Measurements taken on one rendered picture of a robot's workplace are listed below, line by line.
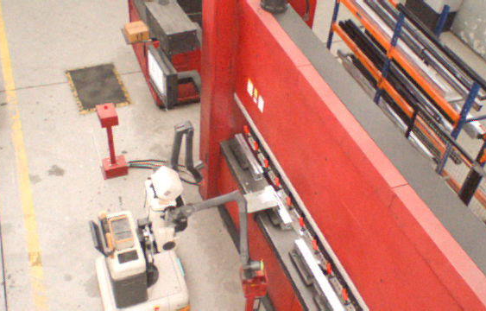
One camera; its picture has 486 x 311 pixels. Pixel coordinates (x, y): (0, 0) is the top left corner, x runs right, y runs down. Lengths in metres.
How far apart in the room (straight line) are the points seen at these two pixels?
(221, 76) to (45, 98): 2.98
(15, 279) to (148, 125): 2.24
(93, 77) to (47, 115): 0.82
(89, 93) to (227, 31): 3.01
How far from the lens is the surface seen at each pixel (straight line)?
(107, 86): 7.16
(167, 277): 4.87
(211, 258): 5.32
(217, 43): 4.45
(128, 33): 6.11
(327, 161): 3.47
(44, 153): 6.40
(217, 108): 4.82
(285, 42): 3.77
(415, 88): 5.75
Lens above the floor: 4.30
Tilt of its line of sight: 44 degrees down
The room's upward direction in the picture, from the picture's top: 5 degrees clockwise
